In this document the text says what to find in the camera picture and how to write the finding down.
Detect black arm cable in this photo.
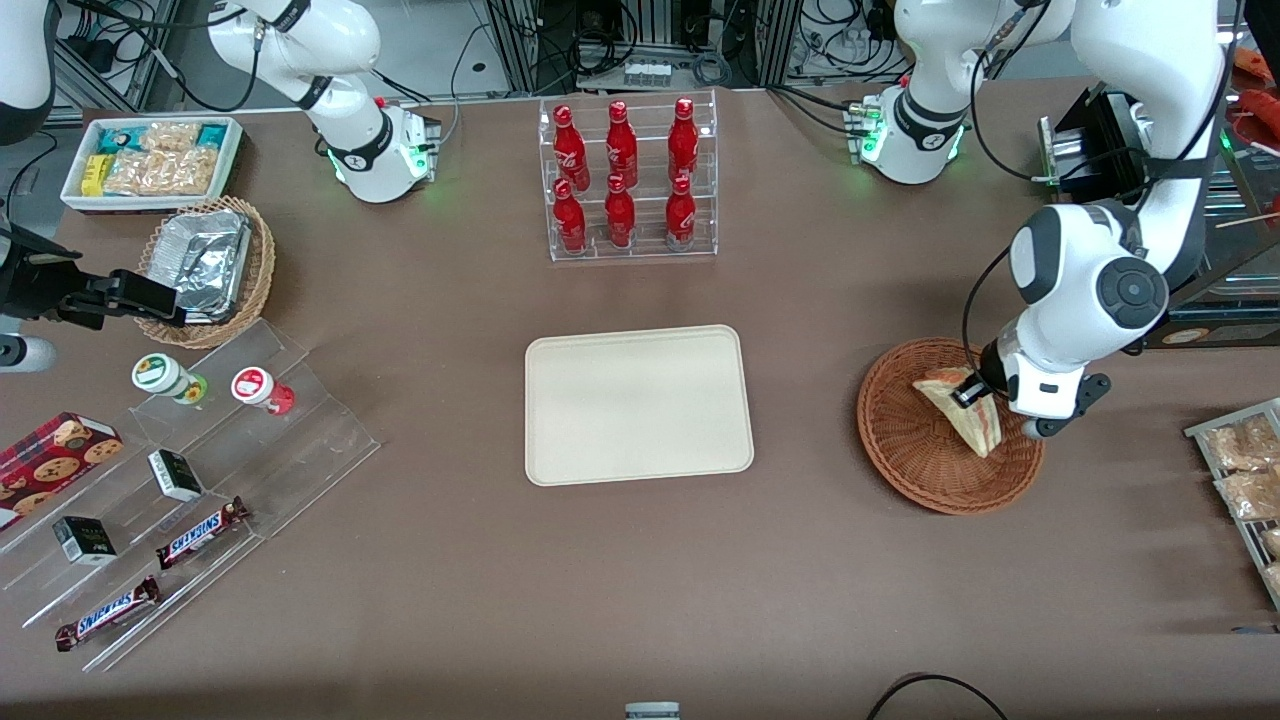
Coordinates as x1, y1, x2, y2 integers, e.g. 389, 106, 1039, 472
55, 0, 301, 113
961, 0, 1229, 379

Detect aluminium frame rack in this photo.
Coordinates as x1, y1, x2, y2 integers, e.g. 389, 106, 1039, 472
484, 0, 803, 96

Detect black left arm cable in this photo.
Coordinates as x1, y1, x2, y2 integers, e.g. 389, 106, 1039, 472
961, 0, 1229, 379

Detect white plastic bin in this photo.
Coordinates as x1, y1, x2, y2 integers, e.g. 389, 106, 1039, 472
60, 115, 247, 217

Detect grey wire rack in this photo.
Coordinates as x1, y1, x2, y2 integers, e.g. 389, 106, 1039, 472
1184, 397, 1280, 612

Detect aluminium foil tray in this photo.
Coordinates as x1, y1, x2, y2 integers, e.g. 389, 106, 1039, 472
149, 209, 254, 327

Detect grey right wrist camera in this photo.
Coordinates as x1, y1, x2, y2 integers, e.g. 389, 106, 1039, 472
0, 336, 58, 374

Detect light wicker basket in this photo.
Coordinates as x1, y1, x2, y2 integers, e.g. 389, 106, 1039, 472
133, 196, 277, 350

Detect small clear cracker bag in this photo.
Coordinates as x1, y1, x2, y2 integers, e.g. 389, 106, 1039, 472
140, 121, 203, 154

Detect black table cable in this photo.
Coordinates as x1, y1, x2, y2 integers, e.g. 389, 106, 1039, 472
865, 673, 1011, 720

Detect brown wicker basket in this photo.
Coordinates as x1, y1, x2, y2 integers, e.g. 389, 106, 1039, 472
857, 337, 1046, 517

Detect red cookie box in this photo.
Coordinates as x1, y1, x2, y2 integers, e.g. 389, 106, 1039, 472
0, 411, 126, 532

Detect red cola bottle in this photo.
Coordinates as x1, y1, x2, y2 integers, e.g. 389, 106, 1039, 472
664, 175, 698, 250
551, 178, 589, 254
605, 100, 640, 189
552, 104, 592, 193
603, 174, 638, 250
667, 97, 701, 184

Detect large clear cracker bag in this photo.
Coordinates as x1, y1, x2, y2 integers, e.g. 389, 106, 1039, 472
104, 147, 222, 197

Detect red lid cup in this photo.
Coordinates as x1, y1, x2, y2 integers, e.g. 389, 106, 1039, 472
230, 366, 297, 418

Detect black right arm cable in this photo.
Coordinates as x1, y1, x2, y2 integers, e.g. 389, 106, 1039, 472
55, 0, 301, 113

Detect green lid cup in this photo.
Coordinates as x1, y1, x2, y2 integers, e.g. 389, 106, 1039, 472
131, 353, 210, 407

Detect clear acrylic stepped stand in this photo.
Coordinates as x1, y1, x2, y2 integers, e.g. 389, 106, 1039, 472
0, 318, 382, 674

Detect snickers bar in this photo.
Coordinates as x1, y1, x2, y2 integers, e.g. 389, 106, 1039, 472
54, 575, 162, 654
155, 496, 252, 572

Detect small black box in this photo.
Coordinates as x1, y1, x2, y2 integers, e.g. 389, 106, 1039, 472
52, 515, 119, 567
147, 449, 206, 504

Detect cream plastic tray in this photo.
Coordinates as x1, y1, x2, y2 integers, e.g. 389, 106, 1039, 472
524, 324, 755, 488

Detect triangle sandwich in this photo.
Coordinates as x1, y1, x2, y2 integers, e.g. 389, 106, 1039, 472
911, 366, 1004, 460

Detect clear acrylic bottle rack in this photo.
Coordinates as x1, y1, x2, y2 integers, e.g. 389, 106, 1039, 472
538, 88, 719, 263

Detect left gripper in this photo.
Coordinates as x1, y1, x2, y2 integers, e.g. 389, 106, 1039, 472
951, 336, 1113, 422

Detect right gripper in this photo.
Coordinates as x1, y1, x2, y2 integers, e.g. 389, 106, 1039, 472
0, 226, 189, 331

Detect black machine yellow panel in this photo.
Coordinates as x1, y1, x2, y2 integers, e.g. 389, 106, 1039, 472
1033, 85, 1280, 351

